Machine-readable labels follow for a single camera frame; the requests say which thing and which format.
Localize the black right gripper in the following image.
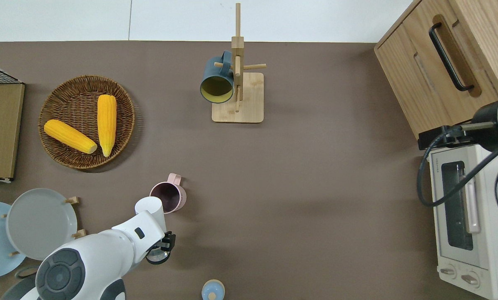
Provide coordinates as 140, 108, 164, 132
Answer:
418, 102, 498, 153

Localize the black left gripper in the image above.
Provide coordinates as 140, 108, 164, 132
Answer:
148, 232, 177, 256

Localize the pink mug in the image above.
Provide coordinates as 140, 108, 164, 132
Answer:
149, 173, 187, 214

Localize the wooden drawer cabinet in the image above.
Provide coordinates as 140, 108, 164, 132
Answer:
374, 0, 498, 143

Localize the wooden plate rack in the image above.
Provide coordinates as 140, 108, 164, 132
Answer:
1, 196, 87, 257

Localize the white toaster oven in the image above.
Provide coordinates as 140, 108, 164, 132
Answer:
427, 141, 498, 300

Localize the grey plate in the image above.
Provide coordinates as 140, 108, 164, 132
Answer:
6, 188, 78, 261

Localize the yellow corn cob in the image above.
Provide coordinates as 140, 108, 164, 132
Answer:
97, 94, 117, 158
44, 119, 98, 155

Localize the brown table mat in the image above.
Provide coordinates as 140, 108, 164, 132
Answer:
0, 40, 485, 300

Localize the wooden mug tree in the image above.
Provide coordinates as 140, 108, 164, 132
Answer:
212, 3, 267, 124

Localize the brown wicker basket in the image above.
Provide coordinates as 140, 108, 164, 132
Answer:
38, 75, 136, 170

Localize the dark blue mug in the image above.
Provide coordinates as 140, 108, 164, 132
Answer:
199, 50, 235, 104

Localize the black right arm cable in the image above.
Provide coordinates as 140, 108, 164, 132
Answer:
417, 122, 498, 236

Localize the black cabinet handle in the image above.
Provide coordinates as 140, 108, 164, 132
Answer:
428, 22, 475, 92

